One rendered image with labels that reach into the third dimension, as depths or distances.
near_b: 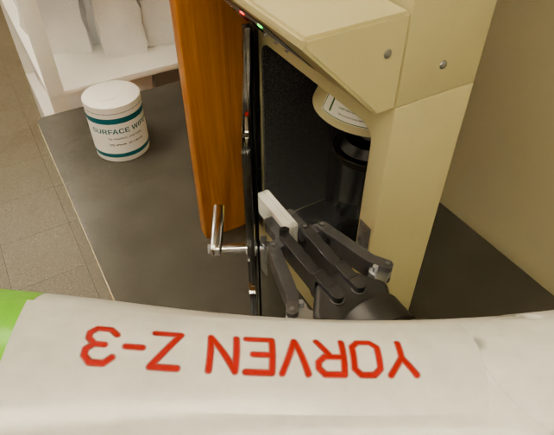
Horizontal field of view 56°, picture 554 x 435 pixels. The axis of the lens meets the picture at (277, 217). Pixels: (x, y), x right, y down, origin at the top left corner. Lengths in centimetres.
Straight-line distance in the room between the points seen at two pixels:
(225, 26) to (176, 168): 49
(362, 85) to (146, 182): 80
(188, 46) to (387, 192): 38
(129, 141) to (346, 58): 86
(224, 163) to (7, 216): 194
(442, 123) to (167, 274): 60
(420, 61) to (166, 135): 92
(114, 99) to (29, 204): 163
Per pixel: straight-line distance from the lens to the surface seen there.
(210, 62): 85
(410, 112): 57
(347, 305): 51
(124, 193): 120
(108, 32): 179
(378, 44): 50
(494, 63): 104
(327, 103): 70
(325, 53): 46
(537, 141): 102
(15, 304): 29
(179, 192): 118
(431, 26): 53
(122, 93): 127
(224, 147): 94
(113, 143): 127
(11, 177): 304
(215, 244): 67
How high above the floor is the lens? 169
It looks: 43 degrees down
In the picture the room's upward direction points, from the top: straight up
